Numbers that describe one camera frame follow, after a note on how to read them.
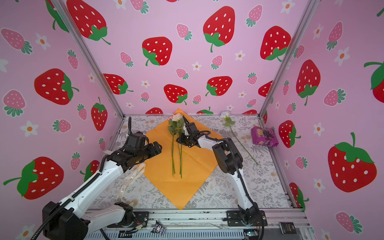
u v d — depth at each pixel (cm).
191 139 83
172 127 110
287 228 70
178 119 110
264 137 101
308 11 70
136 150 60
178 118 110
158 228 70
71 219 37
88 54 84
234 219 73
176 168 91
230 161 59
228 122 118
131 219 70
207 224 73
